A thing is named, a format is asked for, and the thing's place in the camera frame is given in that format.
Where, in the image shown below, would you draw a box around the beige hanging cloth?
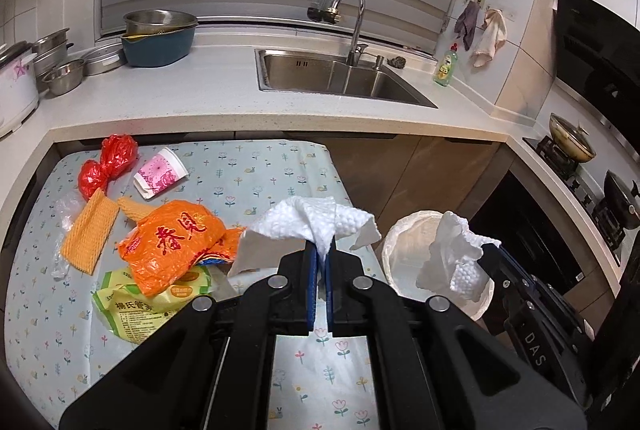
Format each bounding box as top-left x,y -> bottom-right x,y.
471,8 -> 508,69

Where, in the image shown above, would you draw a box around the blue plastic basin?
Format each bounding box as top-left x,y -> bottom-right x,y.
120,26 -> 200,68

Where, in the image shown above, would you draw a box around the small steel bowl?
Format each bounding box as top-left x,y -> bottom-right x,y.
41,58 -> 86,97

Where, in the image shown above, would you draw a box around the orange printed plastic bag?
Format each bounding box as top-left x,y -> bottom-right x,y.
118,201 -> 247,298

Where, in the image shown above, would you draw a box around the steel steamer tray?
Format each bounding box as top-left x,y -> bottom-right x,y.
80,44 -> 127,76

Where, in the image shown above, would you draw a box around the white rice cooker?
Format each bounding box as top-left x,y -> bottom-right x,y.
0,40 -> 41,141

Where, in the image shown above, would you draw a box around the small orange foam net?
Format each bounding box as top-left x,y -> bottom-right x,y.
117,196 -> 151,223

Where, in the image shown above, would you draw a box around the steel colander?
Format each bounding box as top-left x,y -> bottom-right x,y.
123,9 -> 199,38

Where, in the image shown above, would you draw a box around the black range hood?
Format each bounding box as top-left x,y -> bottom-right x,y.
555,0 -> 640,121

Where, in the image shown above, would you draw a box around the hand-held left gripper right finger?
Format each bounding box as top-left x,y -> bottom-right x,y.
324,249 -> 590,430

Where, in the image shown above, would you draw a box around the black wok with lid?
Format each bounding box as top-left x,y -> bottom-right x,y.
602,170 -> 640,228

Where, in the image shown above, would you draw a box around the red plastic bag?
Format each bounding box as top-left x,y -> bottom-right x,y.
78,134 -> 140,202

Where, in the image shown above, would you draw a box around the green yellow food package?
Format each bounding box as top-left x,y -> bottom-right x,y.
91,264 -> 241,346

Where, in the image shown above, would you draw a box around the black gas stove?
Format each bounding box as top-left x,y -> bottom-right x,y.
522,135 -> 640,251

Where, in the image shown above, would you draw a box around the black built-in oven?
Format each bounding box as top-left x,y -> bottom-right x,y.
470,170 -> 583,295

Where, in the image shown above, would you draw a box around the green dish soap bottle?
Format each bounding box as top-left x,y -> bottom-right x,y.
433,42 -> 460,88

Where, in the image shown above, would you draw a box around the stainless steel sink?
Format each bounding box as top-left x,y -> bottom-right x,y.
254,48 -> 439,109

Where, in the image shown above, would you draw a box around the clear plastic bag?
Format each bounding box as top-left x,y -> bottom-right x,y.
50,195 -> 83,281

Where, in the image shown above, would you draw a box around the white paper towel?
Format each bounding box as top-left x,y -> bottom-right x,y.
227,196 -> 383,278
416,211 -> 502,303

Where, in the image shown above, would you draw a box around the stacked steel pots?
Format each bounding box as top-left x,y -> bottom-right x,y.
31,28 -> 75,75

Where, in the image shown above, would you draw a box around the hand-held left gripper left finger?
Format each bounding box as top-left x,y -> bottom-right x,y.
59,246 -> 321,430

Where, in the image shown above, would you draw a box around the grey hanging cloth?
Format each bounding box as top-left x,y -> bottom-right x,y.
453,0 -> 480,52

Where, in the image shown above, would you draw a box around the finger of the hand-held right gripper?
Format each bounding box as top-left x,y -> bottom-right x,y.
497,246 -> 596,341
477,244 -> 538,323

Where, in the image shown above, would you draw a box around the floral table cloth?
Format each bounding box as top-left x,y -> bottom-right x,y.
4,139 -> 381,430

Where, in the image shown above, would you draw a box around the brown base cabinet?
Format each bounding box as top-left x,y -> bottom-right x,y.
320,135 -> 511,231

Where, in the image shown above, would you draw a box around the white lined waste bin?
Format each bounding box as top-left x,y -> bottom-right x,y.
374,209 -> 496,321

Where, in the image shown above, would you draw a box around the beige pan with lid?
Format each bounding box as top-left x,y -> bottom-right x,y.
548,112 -> 597,163

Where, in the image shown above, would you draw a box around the pink patterned paper cup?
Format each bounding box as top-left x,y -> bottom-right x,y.
133,148 -> 187,201

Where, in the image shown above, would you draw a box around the chrome faucet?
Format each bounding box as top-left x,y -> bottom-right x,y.
306,0 -> 371,66

